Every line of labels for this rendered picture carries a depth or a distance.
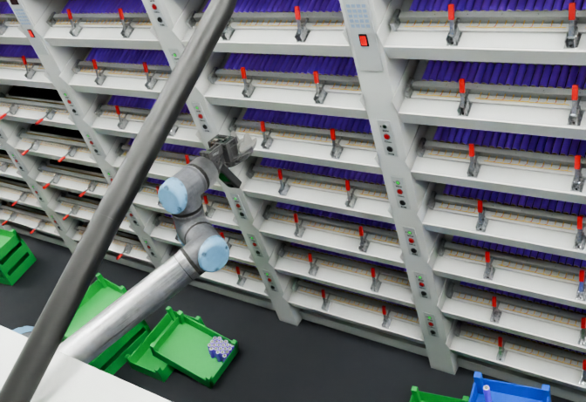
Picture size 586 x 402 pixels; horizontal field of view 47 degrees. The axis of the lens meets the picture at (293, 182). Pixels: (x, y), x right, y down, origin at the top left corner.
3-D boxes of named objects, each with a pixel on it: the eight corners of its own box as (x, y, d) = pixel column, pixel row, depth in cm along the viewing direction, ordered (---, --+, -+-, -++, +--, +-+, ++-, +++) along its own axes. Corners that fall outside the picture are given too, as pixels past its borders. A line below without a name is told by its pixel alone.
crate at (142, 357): (164, 382, 283) (157, 371, 278) (131, 368, 294) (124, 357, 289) (207, 328, 300) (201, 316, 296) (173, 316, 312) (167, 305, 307)
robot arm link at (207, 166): (213, 193, 191) (187, 187, 197) (223, 183, 195) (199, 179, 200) (205, 165, 187) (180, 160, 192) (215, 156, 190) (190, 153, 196)
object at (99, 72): (189, 102, 229) (166, 77, 219) (75, 91, 264) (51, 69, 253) (214, 55, 237) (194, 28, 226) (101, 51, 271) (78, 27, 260)
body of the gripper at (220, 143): (238, 134, 198) (213, 155, 190) (245, 160, 202) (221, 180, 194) (219, 132, 202) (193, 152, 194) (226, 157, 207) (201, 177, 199)
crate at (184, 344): (239, 350, 285) (237, 340, 279) (210, 389, 273) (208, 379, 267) (181, 319, 296) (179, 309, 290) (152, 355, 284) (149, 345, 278)
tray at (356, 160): (385, 175, 201) (374, 158, 194) (229, 153, 236) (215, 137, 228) (407, 119, 208) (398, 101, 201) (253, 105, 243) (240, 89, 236)
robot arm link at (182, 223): (188, 258, 190) (178, 222, 183) (175, 239, 199) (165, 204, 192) (220, 245, 193) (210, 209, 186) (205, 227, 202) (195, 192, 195)
